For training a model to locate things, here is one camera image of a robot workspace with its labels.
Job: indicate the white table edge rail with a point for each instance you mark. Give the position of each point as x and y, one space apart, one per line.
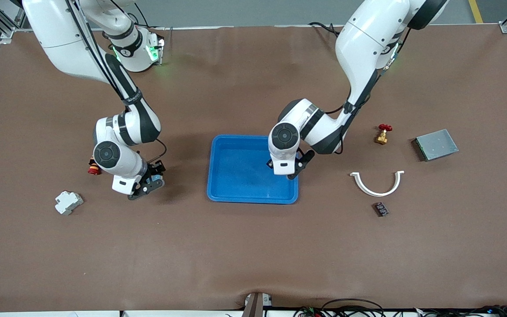
38 314

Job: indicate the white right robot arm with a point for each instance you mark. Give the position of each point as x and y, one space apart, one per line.
60 35

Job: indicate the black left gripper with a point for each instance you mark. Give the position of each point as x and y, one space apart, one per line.
269 162

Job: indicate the white half-round pipe clamp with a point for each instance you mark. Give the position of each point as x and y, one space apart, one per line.
376 193

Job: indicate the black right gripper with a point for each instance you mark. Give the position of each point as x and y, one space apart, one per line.
156 169

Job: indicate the blue plastic tray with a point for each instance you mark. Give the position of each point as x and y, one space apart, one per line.
240 176

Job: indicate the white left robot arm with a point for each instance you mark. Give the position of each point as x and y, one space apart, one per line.
368 39

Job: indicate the grey table edge bracket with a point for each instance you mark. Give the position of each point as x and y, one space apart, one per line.
255 306

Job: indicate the white circuit breaker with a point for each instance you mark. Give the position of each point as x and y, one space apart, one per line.
67 202

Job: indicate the red yellow stacked pushbutton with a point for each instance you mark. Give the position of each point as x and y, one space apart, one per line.
92 168

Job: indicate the silver metal module box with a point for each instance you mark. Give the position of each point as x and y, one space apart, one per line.
438 144

